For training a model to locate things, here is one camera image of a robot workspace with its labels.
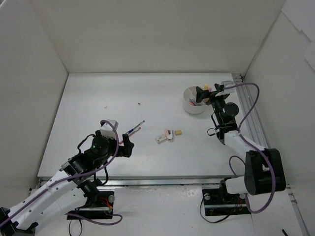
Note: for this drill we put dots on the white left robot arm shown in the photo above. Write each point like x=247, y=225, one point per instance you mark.
x=68, y=190

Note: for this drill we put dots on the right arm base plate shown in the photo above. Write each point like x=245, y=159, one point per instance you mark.
x=218, y=202

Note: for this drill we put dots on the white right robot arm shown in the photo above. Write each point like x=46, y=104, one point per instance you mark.
x=263, y=166

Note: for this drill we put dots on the aluminium front rail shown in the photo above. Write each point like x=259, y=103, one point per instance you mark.
x=165, y=181

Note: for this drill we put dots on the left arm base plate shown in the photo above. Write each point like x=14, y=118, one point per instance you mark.
x=97, y=202

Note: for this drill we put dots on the aluminium side rail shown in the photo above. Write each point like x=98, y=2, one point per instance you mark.
x=283, y=213

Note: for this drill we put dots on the red gel pen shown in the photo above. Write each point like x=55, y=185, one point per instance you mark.
x=131, y=133

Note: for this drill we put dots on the white staples box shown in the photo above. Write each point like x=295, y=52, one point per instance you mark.
x=160, y=138

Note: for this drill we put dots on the blue gel pen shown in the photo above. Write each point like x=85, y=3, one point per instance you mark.
x=137, y=126

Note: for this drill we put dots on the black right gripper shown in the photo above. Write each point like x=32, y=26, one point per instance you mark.
x=212, y=96

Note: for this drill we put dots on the pink white mini stapler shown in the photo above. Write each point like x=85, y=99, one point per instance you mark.
x=169, y=134

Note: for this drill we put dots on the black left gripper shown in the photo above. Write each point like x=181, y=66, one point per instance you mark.
x=122, y=149

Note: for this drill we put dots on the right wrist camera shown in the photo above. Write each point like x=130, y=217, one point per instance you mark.
x=226, y=87

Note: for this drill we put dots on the tan eraser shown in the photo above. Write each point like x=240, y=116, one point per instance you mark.
x=178, y=132

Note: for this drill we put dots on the white round compartment organizer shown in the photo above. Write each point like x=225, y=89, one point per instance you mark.
x=190, y=105

